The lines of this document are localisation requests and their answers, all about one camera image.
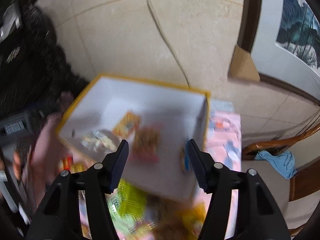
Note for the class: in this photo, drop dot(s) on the person's left hand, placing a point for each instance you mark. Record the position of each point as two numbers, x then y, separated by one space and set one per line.
43 156

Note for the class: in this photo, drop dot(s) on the yellow cake packet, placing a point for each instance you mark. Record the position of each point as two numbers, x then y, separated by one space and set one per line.
192 219

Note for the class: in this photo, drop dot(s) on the framed landscape painting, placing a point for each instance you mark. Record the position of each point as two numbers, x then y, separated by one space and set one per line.
282 38

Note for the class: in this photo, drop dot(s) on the yellow cardboard box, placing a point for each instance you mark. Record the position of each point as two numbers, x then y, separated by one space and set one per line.
156 119

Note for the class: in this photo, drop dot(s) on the clear bag small round biscuits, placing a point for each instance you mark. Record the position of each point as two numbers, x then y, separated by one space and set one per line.
98 141

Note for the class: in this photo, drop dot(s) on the purple snack packet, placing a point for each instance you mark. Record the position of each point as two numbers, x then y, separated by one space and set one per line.
184 159

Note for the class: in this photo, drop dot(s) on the red orange snack bag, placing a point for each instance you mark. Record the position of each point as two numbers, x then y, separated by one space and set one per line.
68 163

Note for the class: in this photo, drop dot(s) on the orange white triangle snack packet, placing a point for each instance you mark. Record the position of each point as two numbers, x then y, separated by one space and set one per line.
127 125

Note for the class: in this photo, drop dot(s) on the wooden chair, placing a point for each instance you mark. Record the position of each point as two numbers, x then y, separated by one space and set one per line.
298 197

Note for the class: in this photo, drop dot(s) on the blue cloth on chair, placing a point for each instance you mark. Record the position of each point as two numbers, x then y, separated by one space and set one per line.
283 163

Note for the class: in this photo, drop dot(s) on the cardboard corner protector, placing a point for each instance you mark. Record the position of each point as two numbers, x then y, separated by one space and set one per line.
242 66

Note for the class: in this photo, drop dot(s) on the brown meat floss packet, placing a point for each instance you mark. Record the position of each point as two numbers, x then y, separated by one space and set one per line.
145 144

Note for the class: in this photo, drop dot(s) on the lime green snack packet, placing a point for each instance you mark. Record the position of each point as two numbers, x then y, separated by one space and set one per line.
131 200

